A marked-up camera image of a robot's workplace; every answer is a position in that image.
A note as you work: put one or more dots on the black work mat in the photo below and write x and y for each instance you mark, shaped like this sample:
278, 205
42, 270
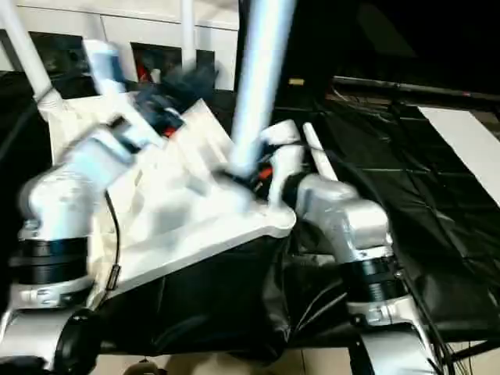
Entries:
429, 187

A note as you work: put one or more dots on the white cabinet with glass doors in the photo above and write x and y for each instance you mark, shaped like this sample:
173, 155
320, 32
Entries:
125, 27

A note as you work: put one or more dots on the black metal rod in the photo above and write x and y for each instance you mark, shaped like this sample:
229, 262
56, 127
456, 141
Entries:
410, 86

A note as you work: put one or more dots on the white flat board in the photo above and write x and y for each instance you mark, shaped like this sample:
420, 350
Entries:
465, 136

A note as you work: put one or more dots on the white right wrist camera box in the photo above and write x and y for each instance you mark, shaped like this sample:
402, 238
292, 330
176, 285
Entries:
289, 156

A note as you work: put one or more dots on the white plastic table top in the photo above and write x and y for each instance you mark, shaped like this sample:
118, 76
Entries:
187, 234

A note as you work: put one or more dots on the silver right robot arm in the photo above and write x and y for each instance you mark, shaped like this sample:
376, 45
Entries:
351, 218

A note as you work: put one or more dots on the black metal table strut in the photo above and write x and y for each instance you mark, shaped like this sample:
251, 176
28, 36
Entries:
472, 347

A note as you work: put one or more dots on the black case with yellow label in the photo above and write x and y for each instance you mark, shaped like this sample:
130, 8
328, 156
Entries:
312, 39

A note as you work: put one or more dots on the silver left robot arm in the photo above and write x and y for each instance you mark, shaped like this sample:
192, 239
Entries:
58, 195

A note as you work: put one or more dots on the white plastic table leg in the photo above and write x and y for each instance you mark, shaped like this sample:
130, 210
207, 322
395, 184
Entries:
188, 23
320, 156
27, 51
261, 78

